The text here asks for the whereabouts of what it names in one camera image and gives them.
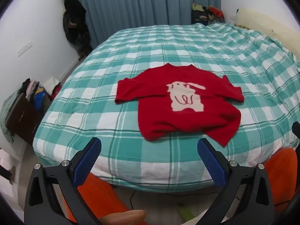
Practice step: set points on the cream headboard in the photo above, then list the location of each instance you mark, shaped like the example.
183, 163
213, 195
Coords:
262, 21

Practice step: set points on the person's orange pants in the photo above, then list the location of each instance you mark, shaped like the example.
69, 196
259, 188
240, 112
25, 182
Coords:
103, 192

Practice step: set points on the bed with green plaid cover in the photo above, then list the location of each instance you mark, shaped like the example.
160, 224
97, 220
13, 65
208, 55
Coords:
117, 75

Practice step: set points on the dark brown cabinet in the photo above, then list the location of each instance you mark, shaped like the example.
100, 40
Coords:
22, 119

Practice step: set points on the white wall plate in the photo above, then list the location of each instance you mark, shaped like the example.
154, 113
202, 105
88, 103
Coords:
24, 49

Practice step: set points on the black hanging clothes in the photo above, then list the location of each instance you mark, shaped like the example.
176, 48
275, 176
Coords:
75, 23

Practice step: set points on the blue-grey curtain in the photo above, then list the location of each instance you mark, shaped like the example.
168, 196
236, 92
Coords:
140, 2

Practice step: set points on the clothes stacked in cabinet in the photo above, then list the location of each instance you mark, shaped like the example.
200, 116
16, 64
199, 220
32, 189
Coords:
35, 93

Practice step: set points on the green strip on floor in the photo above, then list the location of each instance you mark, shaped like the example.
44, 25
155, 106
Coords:
186, 213

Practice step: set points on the red sweater with white animal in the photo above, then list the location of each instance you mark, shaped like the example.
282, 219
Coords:
164, 117

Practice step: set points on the white bag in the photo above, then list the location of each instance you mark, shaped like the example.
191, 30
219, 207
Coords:
52, 83

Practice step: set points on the grey-green cloth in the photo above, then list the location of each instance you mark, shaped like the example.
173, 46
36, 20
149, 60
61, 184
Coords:
8, 112

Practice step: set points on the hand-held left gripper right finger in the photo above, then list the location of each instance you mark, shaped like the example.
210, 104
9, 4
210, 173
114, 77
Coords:
212, 161

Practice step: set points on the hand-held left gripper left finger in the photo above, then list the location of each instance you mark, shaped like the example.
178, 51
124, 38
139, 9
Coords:
86, 161

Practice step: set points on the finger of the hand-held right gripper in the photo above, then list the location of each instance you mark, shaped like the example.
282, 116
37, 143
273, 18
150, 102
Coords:
297, 131

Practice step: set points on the person's left hand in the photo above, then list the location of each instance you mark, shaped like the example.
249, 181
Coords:
124, 216

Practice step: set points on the pile of colourful clothes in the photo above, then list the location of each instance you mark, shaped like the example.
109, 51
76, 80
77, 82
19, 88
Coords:
208, 13

